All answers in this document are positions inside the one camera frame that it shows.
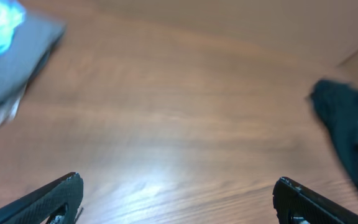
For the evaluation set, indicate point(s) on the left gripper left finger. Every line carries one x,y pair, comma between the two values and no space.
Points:
56,202

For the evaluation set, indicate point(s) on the folded grey trousers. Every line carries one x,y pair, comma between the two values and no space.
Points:
31,46

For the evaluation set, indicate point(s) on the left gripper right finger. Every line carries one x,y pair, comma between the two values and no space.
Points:
297,204

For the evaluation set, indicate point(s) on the black polo shirt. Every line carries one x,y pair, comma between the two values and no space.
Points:
336,106

